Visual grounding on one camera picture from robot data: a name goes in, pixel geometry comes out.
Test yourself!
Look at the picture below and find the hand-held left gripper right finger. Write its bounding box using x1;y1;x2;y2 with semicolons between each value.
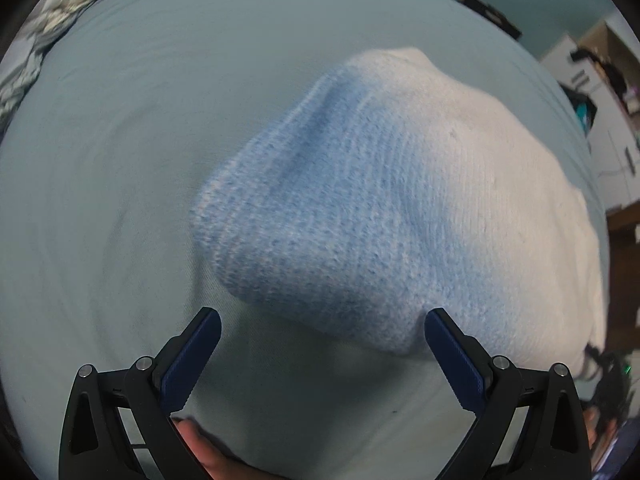
424;308;592;480

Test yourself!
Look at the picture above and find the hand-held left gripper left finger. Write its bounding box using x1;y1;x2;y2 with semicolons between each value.
59;306;222;480

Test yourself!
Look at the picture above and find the blue and white knit sweater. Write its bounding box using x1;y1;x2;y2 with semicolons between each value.
192;46;611;386

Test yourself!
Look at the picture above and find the person's left hand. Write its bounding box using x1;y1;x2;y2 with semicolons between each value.
174;419;291;480

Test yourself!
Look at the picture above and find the light blue bed sheet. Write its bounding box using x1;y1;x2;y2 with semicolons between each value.
0;0;611;480

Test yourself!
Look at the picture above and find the white cabinet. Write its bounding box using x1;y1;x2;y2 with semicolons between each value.
540;35;640;211

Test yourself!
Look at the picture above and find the dark cloth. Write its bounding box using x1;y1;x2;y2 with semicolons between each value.
570;47;628;96

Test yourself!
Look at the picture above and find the white puffy quilt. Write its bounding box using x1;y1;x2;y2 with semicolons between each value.
0;0;128;126

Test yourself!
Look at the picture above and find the black wall strip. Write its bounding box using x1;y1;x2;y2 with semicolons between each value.
457;0;523;40

